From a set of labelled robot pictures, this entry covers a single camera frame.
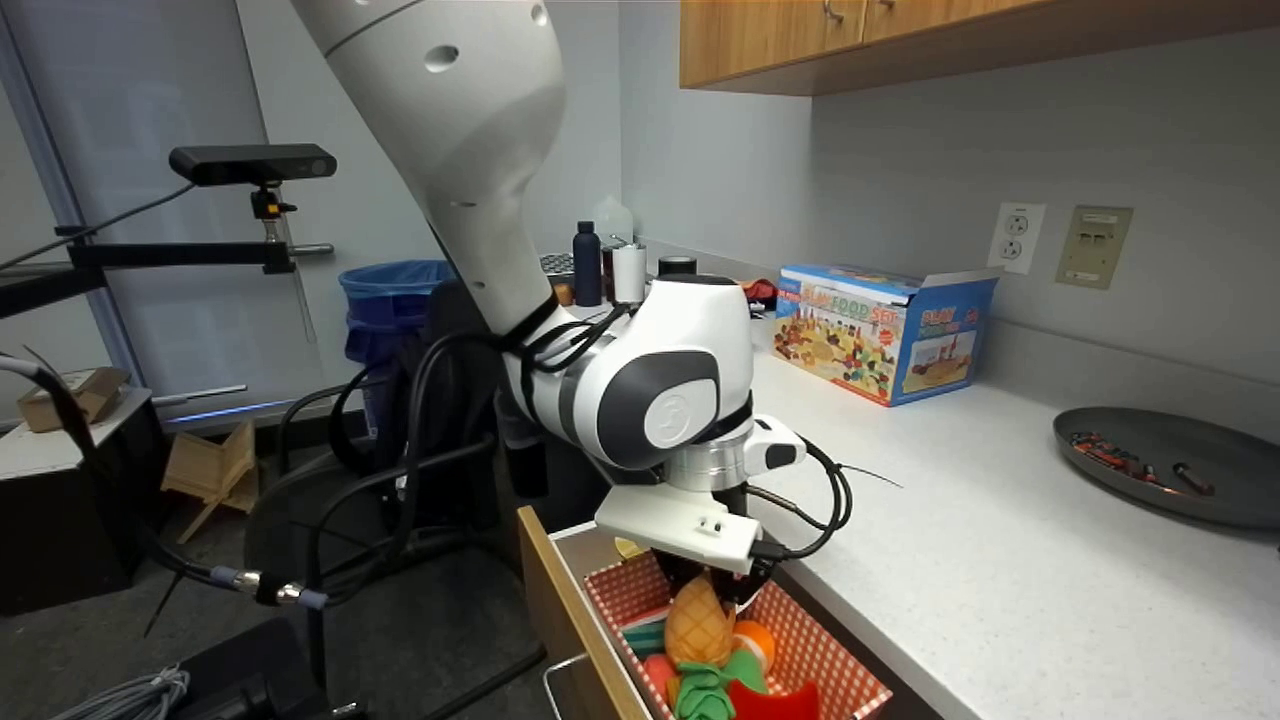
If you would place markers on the dark grey round tray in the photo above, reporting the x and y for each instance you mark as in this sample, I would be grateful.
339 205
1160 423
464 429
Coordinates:
1172 475

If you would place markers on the beige switch plate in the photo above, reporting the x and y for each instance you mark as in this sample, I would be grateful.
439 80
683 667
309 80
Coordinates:
1093 244

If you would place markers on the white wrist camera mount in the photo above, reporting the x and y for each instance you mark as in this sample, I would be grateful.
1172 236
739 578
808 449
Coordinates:
672 520

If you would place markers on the black stereo camera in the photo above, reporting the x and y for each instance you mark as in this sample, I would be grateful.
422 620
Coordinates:
247 165

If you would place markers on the black tubular chair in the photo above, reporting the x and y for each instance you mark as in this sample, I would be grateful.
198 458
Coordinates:
474 452

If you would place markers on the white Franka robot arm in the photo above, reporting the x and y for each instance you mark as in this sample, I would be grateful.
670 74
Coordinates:
464 135

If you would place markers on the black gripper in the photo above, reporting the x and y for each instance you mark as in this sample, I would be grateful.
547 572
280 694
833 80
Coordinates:
695 557

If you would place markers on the white bottle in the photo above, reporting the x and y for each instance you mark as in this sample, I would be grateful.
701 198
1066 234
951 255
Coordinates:
624 272

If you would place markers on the black camera boom stand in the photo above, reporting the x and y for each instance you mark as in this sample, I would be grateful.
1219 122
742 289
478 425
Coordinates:
161 255

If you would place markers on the red strawberry toy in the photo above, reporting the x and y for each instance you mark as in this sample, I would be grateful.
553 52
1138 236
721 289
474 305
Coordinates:
661 677

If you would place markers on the red toy cup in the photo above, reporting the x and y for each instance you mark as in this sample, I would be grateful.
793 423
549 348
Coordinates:
777 705

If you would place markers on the small red item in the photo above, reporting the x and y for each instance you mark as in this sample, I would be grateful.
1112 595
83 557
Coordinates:
760 299

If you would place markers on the blue trash bin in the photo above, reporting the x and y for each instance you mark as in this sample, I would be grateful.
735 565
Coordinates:
393 300

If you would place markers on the small black container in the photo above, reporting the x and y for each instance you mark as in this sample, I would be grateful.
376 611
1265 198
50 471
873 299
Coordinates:
678 264

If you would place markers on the white power outlet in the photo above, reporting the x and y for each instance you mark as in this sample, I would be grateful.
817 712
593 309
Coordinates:
1016 236

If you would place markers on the green striped watermelon toy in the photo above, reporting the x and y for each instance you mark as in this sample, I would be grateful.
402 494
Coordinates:
643 637

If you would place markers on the colourful toy food box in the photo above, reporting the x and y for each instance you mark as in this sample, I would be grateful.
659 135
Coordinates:
921 332

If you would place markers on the red checkered basket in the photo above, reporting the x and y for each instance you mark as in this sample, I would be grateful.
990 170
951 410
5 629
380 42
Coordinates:
812 652

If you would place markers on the black low cabinet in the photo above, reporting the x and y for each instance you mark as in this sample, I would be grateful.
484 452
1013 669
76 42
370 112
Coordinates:
66 533

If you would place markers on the orange toy fruit piece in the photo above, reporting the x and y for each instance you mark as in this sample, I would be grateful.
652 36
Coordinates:
758 647

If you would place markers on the wooden upper cabinet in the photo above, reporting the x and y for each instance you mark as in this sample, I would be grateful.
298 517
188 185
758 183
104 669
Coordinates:
802 42

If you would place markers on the folded cardboard piece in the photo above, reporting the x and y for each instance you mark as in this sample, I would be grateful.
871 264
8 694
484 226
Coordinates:
212 475

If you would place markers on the small cardboard box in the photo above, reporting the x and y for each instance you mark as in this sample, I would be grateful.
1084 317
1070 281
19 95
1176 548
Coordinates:
73 399

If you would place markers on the dark blue bottle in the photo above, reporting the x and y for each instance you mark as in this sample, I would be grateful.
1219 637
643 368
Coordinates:
589 264

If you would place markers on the orange pineapple plush toy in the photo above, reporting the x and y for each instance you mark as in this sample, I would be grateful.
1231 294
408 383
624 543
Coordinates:
701 620

